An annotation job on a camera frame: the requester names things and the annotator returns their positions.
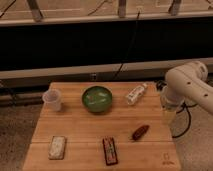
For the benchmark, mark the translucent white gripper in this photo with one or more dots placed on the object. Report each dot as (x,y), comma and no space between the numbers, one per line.
(169,111)

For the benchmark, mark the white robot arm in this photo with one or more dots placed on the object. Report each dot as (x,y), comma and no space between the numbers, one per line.
(183,82)

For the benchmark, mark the green ceramic bowl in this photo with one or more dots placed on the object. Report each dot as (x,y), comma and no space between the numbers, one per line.
(97,99)

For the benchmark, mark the clear plastic bottle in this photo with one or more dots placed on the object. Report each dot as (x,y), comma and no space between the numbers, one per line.
(133,96)

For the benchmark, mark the red candy bar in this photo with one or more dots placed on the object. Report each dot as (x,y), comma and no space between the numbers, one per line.
(109,151)

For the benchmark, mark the wooden table board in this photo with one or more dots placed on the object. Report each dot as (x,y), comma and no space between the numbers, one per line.
(84,132)

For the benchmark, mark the clear plastic cup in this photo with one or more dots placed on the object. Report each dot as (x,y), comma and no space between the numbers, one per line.
(52,99)

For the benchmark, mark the white rectangular sponge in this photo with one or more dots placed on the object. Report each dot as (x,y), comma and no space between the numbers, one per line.
(57,148)

